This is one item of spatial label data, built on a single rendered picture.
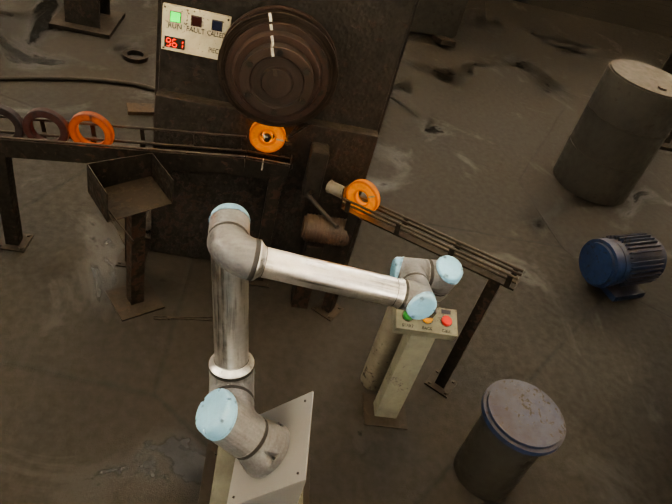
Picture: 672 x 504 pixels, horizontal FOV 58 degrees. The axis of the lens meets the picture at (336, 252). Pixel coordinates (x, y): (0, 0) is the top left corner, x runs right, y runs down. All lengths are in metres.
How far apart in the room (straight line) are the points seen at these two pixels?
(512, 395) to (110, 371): 1.61
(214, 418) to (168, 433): 0.61
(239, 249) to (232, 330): 0.39
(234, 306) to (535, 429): 1.19
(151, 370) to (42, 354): 0.44
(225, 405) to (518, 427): 1.07
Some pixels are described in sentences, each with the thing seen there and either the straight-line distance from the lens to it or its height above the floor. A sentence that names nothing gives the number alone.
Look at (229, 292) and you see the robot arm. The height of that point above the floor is 0.85.
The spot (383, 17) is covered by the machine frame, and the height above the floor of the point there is 1.36.
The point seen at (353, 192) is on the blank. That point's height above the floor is 0.71.
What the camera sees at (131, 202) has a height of 0.60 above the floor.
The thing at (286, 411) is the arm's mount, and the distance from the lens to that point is 2.17.
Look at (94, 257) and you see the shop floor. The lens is 3.19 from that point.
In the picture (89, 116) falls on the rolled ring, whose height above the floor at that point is 0.76.
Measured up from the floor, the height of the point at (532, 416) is 0.43.
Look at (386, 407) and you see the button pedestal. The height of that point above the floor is 0.08.
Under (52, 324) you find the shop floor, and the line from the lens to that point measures 2.90.
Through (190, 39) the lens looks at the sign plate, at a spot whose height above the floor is 1.12.
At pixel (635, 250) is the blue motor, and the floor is 0.32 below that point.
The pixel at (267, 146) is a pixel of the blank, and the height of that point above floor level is 0.77.
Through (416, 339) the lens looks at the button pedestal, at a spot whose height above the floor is 0.52.
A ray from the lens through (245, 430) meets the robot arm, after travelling 1.98.
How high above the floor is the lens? 2.15
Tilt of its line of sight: 39 degrees down
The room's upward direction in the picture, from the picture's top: 16 degrees clockwise
